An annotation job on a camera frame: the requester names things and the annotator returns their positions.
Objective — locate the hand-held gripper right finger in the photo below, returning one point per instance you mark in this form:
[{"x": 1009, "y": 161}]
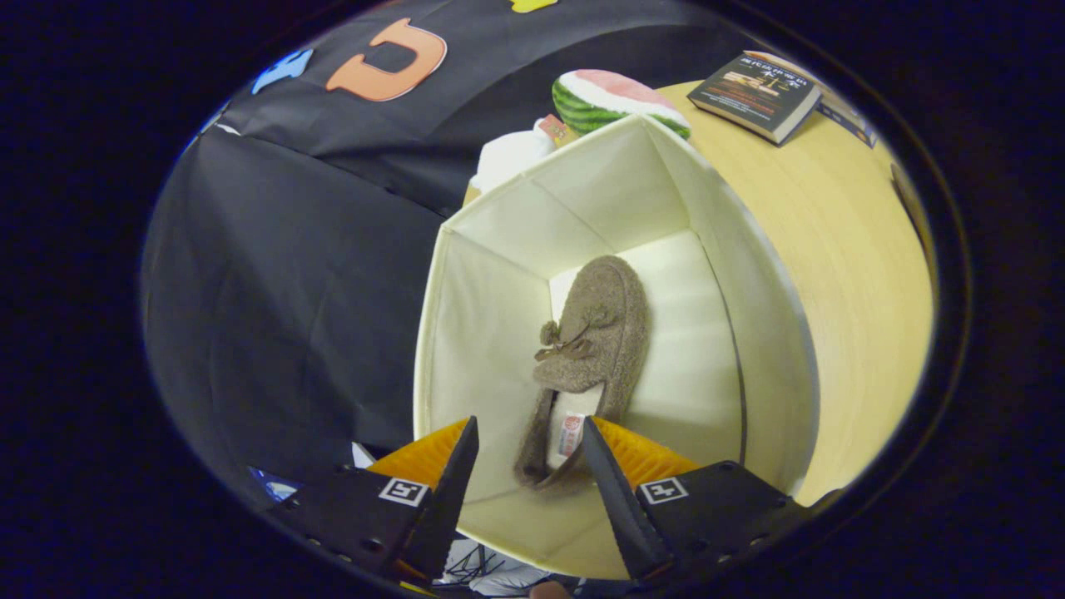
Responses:
[{"x": 624, "y": 507}]

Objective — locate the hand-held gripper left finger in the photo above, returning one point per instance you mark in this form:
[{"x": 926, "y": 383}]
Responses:
[{"x": 445, "y": 507}]

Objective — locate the brown fuzzy slipper shoe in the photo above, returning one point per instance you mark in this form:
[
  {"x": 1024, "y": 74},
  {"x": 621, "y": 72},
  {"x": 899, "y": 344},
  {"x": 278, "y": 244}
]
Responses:
[{"x": 599, "y": 333}]

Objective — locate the grey fabric storage box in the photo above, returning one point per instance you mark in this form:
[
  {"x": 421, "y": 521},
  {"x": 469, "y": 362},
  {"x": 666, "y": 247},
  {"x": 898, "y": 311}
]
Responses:
[{"x": 499, "y": 333}]

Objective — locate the black backdrop cloth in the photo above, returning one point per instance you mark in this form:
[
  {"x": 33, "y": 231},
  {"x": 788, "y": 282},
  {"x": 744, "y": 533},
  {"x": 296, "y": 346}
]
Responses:
[{"x": 291, "y": 291}]

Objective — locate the white plush toy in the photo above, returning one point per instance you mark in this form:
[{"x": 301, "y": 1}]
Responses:
[{"x": 512, "y": 154}]

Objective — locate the watermelon slice plush toy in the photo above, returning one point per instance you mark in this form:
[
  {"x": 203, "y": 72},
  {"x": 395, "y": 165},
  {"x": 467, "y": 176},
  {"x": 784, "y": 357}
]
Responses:
[{"x": 616, "y": 96}]

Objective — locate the black cover book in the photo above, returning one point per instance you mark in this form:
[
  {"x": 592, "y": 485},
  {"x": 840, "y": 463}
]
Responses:
[{"x": 753, "y": 87}]

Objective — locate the blue cover book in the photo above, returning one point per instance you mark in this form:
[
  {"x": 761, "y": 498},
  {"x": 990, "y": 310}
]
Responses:
[{"x": 849, "y": 121}]

